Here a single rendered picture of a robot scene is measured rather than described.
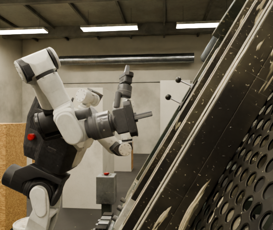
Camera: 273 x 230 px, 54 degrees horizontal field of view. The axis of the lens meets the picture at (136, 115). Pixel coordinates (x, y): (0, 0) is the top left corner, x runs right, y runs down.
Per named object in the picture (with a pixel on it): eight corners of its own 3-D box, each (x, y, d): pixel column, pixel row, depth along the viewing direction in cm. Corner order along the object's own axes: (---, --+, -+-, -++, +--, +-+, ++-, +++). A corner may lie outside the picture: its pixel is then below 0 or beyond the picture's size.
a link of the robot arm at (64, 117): (68, 148, 85) (47, 111, 83) (75, 141, 94) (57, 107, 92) (86, 140, 84) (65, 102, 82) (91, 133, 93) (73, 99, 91)
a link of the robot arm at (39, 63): (76, 96, 87) (47, 42, 84) (47, 111, 83) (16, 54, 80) (70, 100, 96) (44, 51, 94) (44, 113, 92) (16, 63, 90)
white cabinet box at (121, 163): (111, 167, 698) (111, 140, 698) (133, 168, 692) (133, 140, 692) (107, 170, 653) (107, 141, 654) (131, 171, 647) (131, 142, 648)
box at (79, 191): (81, 190, 477) (81, 93, 479) (114, 191, 471) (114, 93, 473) (62, 207, 388) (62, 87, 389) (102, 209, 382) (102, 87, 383)
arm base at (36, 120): (36, 137, 102) (30, 110, 105) (45, 144, 114) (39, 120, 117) (75, 126, 104) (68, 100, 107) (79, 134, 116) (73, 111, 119)
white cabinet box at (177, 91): (160, 177, 583) (160, 84, 584) (187, 178, 577) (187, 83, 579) (160, 184, 523) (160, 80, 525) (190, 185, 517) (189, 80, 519)
